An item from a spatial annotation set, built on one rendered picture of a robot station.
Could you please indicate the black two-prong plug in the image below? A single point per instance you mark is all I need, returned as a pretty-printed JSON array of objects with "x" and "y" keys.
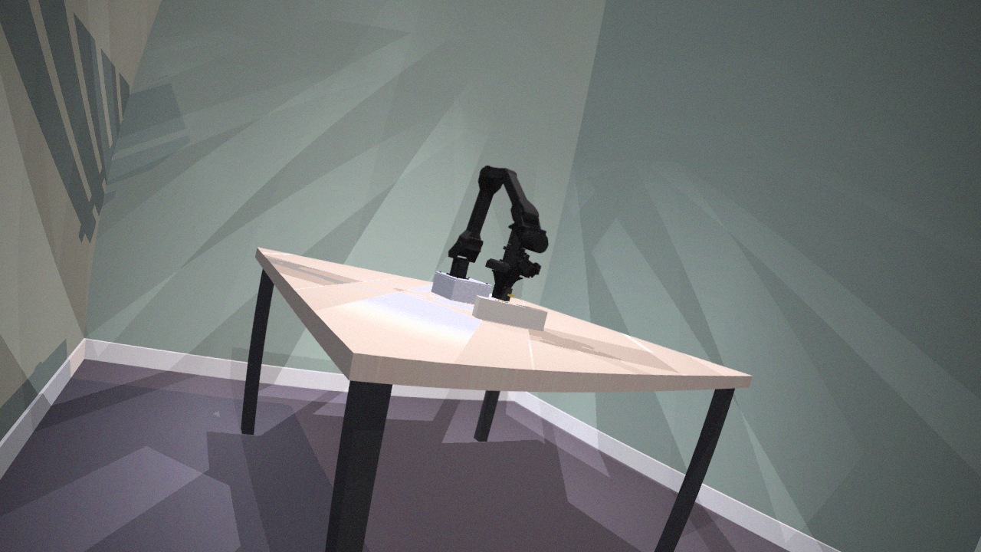
[{"x": 505, "y": 295}]

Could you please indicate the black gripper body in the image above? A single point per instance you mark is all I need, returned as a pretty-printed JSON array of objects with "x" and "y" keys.
[{"x": 505, "y": 266}]

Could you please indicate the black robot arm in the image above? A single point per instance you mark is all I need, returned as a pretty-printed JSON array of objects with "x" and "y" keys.
[{"x": 526, "y": 231}]

